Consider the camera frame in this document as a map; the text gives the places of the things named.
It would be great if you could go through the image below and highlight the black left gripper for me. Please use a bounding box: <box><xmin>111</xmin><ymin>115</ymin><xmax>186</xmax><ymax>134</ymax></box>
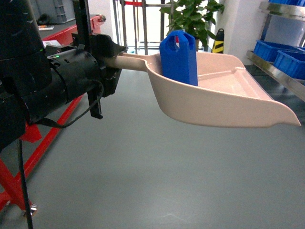
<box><xmin>48</xmin><ymin>33</ymin><xmax>128</xmax><ymax>119</ymax></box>

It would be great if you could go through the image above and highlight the blue plastic part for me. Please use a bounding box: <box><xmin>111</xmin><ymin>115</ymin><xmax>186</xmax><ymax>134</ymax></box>
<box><xmin>159</xmin><ymin>30</ymin><xmax>198</xmax><ymax>86</ymax></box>

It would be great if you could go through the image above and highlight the beige plastic dustpan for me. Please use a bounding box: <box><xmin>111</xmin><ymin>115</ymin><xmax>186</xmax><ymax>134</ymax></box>
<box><xmin>105</xmin><ymin>52</ymin><xmax>301</xmax><ymax>128</ymax></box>

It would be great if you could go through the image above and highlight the steel shelf rack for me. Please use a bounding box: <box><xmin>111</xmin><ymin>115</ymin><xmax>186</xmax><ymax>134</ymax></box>
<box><xmin>246</xmin><ymin>0</ymin><xmax>305</xmax><ymax>100</ymax></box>

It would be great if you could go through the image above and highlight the green potted plant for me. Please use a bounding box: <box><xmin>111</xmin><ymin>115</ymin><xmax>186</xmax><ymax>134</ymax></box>
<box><xmin>160</xmin><ymin>0</ymin><xmax>225</xmax><ymax>48</ymax></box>

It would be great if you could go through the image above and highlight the yellow black striped bollard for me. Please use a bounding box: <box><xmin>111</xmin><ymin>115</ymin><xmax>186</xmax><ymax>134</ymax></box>
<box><xmin>212</xmin><ymin>28</ymin><xmax>224</xmax><ymax>53</ymax></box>

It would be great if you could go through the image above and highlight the red table frame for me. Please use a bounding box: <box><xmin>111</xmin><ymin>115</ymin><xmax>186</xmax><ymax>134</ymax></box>
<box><xmin>0</xmin><ymin>14</ymin><xmax>107</xmax><ymax>218</ymax></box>

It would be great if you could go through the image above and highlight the black cable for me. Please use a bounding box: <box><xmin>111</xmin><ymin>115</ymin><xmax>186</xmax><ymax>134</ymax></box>
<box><xmin>17</xmin><ymin>80</ymin><xmax>105</xmax><ymax>229</ymax></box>

